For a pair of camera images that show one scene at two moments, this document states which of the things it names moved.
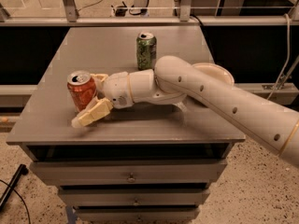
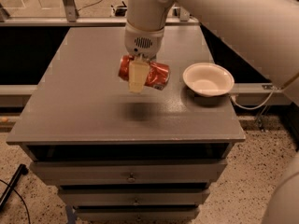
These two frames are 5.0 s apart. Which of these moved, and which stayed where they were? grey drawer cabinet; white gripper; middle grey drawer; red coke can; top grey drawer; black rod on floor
Moved: red coke can; white gripper
Stayed: middle grey drawer; grey drawer cabinet; black rod on floor; top grey drawer
